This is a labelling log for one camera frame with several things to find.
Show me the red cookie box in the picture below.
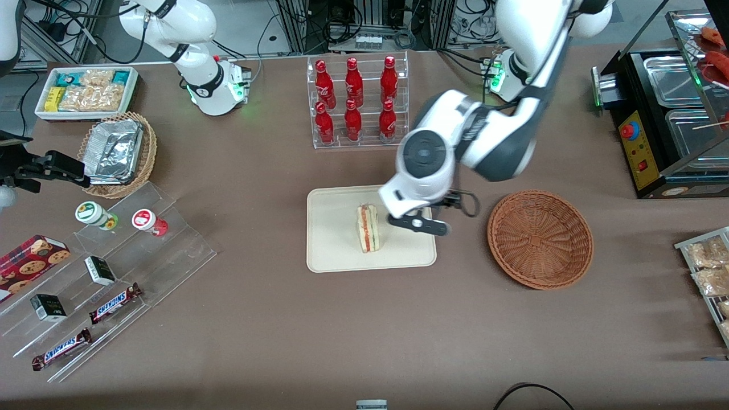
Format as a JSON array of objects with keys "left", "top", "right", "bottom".
[{"left": 0, "top": 235, "right": 72, "bottom": 302}]

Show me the grey snack rack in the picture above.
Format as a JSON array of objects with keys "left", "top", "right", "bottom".
[{"left": 675, "top": 227, "right": 729, "bottom": 348}]

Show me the black food warmer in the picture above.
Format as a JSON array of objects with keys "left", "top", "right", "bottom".
[{"left": 591, "top": 9, "right": 729, "bottom": 200}]

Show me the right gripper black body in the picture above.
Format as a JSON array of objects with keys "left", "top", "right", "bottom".
[{"left": 0, "top": 147, "right": 45, "bottom": 194}]

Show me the brown wicker basket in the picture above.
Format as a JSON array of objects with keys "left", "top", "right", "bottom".
[{"left": 487, "top": 189, "right": 594, "bottom": 291}]

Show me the steel warmer pan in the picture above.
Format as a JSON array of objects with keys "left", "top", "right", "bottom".
[
  {"left": 665, "top": 108, "right": 729, "bottom": 161},
  {"left": 644, "top": 54, "right": 707, "bottom": 109}
]

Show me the red cola bottle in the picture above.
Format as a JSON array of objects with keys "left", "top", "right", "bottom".
[
  {"left": 380, "top": 55, "right": 399, "bottom": 106},
  {"left": 315, "top": 59, "right": 337, "bottom": 110},
  {"left": 344, "top": 99, "right": 363, "bottom": 142},
  {"left": 315, "top": 101, "right": 335, "bottom": 145},
  {"left": 345, "top": 57, "right": 364, "bottom": 108},
  {"left": 379, "top": 99, "right": 398, "bottom": 143}
]

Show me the cream plastic tray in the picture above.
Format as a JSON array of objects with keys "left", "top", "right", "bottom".
[{"left": 306, "top": 183, "right": 437, "bottom": 273}]

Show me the white cup green lid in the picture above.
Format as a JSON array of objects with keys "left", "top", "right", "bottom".
[{"left": 75, "top": 201, "right": 119, "bottom": 231}]

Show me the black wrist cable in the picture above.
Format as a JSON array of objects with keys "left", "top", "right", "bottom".
[{"left": 453, "top": 191, "right": 480, "bottom": 218}]

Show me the small black box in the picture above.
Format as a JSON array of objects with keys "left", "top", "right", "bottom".
[
  {"left": 84, "top": 256, "right": 116, "bottom": 286},
  {"left": 30, "top": 294, "right": 67, "bottom": 322}
]

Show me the clear acrylic stepped display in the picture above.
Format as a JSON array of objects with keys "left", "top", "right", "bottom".
[{"left": 0, "top": 181, "right": 217, "bottom": 383}]

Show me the aluminium foil tray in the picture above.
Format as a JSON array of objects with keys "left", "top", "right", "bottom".
[{"left": 85, "top": 120, "right": 143, "bottom": 186}]

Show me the clear acrylic bottle rack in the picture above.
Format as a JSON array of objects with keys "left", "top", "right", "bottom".
[{"left": 306, "top": 51, "right": 409, "bottom": 150}]

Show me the light wicker basket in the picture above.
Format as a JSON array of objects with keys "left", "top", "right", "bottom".
[{"left": 77, "top": 111, "right": 158, "bottom": 200}]

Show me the black table cable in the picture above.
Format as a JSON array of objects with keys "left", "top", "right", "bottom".
[{"left": 493, "top": 383, "right": 576, "bottom": 410}]

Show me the aluminium frame post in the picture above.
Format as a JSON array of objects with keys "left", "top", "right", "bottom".
[
  {"left": 430, "top": 0, "right": 456, "bottom": 51},
  {"left": 276, "top": 0, "right": 311, "bottom": 55}
]

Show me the white snack bin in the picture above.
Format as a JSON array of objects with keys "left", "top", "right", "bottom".
[{"left": 34, "top": 65, "right": 140, "bottom": 123}]

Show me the Snickers bar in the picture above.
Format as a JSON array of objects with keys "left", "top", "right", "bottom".
[
  {"left": 31, "top": 327, "right": 93, "bottom": 372},
  {"left": 89, "top": 283, "right": 143, "bottom": 325}
]

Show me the white cup red lid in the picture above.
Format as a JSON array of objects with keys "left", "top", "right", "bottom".
[{"left": 132, "top": 209, "right": 169, "bottom": 237}]

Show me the sandwich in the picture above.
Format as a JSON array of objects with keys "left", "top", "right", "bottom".
[{"left": 357, "top": 203, "right": 380, "bottom": 255}]

